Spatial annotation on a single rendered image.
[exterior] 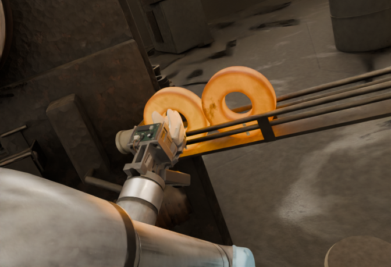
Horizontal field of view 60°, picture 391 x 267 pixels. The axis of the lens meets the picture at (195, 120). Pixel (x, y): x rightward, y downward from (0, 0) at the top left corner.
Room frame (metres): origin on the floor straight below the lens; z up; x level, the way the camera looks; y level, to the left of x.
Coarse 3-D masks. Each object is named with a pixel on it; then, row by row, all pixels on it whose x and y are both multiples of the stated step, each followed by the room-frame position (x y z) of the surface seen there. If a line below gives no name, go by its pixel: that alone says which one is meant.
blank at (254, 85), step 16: (224, 80) 0.64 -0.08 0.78; (240, 80) 0.63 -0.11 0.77; (256, 80) 0.61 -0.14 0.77; (208, 96) 0.66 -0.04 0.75; (224, 96) 0.64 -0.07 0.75; (256, 96) 0.62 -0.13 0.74; (272, 96) 0.60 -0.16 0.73; (208, 112) 0.66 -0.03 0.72; (224, 112) 0.65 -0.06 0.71; (256, 112) 0.62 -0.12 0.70; (224, 128) 0.65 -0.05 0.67
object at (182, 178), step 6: (162, 174) 0.56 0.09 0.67; (168, 174) 0.57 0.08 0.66; (174, 174) 0.58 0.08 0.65; (180, 174) 0.60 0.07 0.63; (186, 174) 0.63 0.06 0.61; (168, 180) 0.56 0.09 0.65; (174, 180) 0.58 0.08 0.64; (180, 180) 0.60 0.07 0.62; (186, 180) 0.62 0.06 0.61; (174, 186) 0.62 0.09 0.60; (180, 186) 0.61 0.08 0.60
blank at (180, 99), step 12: (156, 96) 0.71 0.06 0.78; (168, 96) 0.70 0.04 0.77; (180, 96) 0.69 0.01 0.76; (192, 96) 0.69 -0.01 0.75; (144, 108) 0.73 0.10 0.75; (156, 108) 0.72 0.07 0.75; (168, 108) 0.70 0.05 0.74; (180, 108) 0.69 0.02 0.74; (192, 108) 0.68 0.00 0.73; (144, 120) 0.73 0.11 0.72; (192, 120) 0.68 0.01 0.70; (204, 120) 0.67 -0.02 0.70; (192, 144) 0.69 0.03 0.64
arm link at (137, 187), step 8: (136, 176) 0.53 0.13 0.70; (128, 184) 0.51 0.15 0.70; (136, 184) 0.51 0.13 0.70; (144, 184) 0.50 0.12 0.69; (152, 184) 0.51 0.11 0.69; (120, 192) 0.52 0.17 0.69; (128, 192) 0.50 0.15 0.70; (136, 192) 0.49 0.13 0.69; (144, 192) 0.49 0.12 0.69; (152, 192) 0.50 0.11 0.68; (160, 192) 0.51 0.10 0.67; (144, 200) 0.55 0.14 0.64; (152, 200) 0.49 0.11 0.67; (160, 200) 0.50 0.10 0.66
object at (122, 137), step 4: (120, 132) 0.79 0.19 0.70; (124, 132) 0.78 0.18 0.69; (128, 132) 0.77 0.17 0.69; (116, 136) 0.78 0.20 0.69; (120, 136) 0.77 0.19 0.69; (124, 136) 0.77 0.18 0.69; (128, 136) 0.76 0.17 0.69; (116, 140) 0.77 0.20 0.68; (120, 140) 0.77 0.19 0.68; (124, 140) 0.76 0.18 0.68; (128, 140) 0.75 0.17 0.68; (116, 144) 0.77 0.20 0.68; (120, 144) 0.76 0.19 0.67; (124, 144) 0.76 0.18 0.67; (120, 148) 0.76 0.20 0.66; (124, 148) 0.76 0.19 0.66; (128, 148) 0.76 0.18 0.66; (124, 152) 0.76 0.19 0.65; (128, 152) 0.77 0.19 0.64
